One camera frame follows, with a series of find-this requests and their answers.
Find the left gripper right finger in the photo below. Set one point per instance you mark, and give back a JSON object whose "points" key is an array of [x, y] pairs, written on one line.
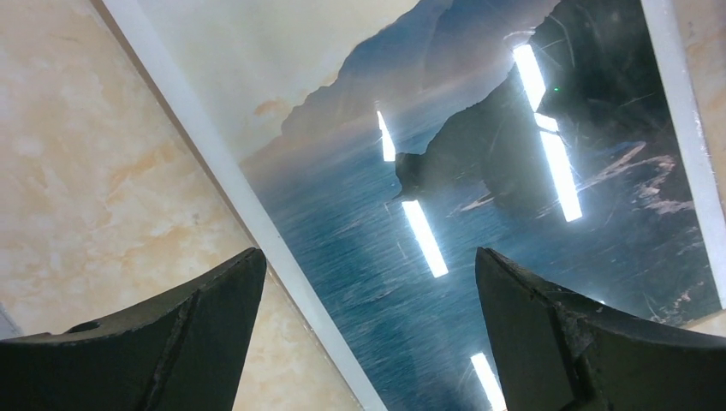
{"points": [[556, 349]]}

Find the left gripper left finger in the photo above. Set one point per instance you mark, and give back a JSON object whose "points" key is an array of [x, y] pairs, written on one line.
{"points": [[184, 349]]}

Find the landscape photo print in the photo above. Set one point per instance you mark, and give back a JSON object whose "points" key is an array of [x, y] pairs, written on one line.
{"points": [[370, 148]]}

